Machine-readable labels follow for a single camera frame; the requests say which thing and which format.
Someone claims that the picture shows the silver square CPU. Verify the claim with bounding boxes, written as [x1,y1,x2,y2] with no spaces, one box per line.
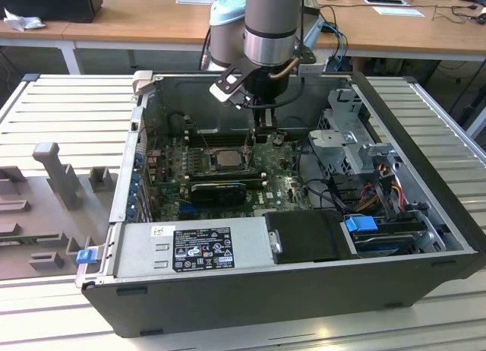
[214,149,247,169]

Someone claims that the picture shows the black RAM slot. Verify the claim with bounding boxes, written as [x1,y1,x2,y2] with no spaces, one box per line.
[189,175,267,188]
[188,169,261,179]
[188,129,254,138]
[188,136,255,147]

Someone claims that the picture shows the pale blue teach pendant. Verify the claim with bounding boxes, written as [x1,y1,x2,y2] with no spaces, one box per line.
[301,7,327,63]

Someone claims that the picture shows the silver metal drive cage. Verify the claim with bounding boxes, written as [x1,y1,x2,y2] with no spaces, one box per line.
[307,87,403,177]

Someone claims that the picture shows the black round component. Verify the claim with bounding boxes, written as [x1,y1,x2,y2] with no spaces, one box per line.
[168,113,188,136]

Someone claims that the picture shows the green motherboard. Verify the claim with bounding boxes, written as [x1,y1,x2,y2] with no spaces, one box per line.
[146,132,316,223]

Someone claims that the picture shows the black graphics card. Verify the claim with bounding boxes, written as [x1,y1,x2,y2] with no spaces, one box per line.
[189,182,247,207]

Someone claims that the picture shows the pale grey case latch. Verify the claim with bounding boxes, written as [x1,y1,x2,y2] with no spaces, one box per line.
[131,70,153,97]

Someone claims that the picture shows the wooden desk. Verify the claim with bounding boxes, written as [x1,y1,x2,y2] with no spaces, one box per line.
[0,0,486,62]

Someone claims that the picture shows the black plastic shroud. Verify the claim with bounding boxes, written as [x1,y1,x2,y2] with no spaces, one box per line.
[264,210,360,264]

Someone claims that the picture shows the white sheet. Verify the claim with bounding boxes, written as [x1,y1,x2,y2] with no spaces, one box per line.
[371,5,425,18]

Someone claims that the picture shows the blue disk carrier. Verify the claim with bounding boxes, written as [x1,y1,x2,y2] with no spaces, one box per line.
[344,215,377,235]

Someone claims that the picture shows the black hard disk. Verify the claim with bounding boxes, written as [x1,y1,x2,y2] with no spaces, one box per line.
[352,231,417,258]

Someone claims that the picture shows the silver power supply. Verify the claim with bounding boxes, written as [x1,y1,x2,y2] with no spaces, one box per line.
[109,217,274,278]

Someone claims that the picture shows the black open PC case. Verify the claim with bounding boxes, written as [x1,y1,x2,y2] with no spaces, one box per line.
[74,70,486,339]

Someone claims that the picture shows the black box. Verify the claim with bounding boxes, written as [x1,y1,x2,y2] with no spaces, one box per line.
[0,0,103,24]

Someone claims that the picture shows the crumpled white paper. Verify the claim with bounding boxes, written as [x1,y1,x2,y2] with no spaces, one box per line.
[2,7,46,32]

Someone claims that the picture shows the grey parts rack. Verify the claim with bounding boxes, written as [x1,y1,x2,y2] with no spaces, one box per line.
[0,141,118,280]

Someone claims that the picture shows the green RAM stick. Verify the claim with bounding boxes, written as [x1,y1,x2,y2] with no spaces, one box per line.
[0,235,43,248]

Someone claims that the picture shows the copper coloured hose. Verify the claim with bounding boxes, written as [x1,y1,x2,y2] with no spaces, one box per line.
[269,58,301,81]

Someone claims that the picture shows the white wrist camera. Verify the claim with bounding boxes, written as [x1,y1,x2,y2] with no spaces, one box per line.
[208,64,254,111]

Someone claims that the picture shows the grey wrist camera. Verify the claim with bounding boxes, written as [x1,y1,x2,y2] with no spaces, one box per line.
[297,60,327,78]

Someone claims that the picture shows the blue cable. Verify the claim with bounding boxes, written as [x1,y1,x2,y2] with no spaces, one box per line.
[324,21,349,73]

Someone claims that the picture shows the red yellow power wires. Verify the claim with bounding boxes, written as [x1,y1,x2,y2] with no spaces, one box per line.
[358,175,406,211]

